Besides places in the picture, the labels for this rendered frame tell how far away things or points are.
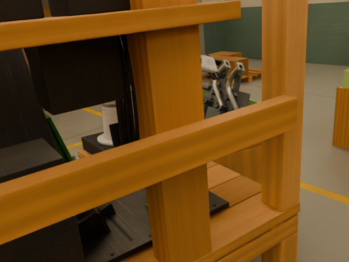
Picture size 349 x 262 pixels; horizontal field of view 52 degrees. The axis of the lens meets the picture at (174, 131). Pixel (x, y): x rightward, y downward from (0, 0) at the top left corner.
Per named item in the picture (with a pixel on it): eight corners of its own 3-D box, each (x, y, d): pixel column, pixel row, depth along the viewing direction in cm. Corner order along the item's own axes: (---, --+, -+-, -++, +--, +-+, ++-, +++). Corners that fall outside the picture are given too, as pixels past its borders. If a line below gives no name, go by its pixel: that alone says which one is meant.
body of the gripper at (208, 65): (201, 65, 173) (219, 69, 179) (197, 50, 178) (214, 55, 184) (193, 75, 178) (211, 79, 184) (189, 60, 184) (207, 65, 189)
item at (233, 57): (193, 78, 740) (192, 56, 724) (222, 71, 783) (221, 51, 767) (235, 86, 647) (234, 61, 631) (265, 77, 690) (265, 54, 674)
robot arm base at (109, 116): (93, 136, 187) (90, 102, 181) (127, 130, 195) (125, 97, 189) (103, 148, 171) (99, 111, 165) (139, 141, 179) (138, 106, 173)
